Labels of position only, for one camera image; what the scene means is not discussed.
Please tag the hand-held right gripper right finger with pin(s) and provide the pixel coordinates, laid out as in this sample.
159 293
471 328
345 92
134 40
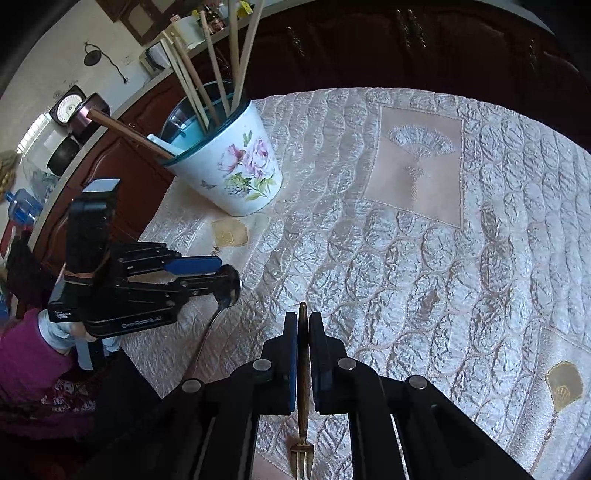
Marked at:
316 364

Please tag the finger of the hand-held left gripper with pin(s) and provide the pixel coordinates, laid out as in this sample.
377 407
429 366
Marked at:
194 266
203 286

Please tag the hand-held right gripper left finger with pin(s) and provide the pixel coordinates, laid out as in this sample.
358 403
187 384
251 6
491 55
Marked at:
292 364

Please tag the small brass fork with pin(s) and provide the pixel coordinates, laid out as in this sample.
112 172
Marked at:
303 350

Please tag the metal spoon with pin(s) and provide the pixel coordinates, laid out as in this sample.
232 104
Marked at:
210 327

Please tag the floral white utensil holder cup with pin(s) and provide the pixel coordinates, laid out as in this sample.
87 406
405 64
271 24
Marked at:
231 184

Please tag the dark brown chopstick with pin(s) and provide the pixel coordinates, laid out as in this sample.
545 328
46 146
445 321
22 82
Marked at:
124 131

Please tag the pale bamboo chopstick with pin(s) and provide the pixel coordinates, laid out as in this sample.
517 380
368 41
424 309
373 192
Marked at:
180 78

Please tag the person's left forearm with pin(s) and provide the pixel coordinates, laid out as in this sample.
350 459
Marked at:
23 369

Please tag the person's left hand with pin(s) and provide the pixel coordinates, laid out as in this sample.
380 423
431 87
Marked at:
57 334

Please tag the blue water bottle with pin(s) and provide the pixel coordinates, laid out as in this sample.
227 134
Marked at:
23 207

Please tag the black cooking pot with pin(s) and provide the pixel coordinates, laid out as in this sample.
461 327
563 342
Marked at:
64 157

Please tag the white ceramic spoon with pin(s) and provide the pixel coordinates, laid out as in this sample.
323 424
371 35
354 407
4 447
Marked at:
161 142

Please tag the maroon rice cooker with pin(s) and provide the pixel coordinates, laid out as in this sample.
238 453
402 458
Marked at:
76 110

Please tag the white quilted tablecloth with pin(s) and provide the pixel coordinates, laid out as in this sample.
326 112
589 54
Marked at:
415 277

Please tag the beige microwave oven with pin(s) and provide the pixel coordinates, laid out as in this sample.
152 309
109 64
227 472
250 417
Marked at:
154 57

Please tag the brown wooden chopstick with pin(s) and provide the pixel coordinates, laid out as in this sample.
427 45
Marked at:
234 55

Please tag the dark wooden upper cabinets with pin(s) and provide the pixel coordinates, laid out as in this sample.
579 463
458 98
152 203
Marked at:
138 18

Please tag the dark wooden cabinets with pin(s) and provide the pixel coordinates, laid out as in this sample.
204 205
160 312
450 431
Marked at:
415 46
138 18

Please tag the group of condiment bottles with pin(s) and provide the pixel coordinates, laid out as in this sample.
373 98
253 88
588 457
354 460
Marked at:
217 16

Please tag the dark wooden lower cabinets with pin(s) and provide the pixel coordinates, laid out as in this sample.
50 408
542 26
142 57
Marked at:
415 46

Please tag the round dark wall hanger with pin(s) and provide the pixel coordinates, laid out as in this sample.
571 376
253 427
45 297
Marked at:
91 54

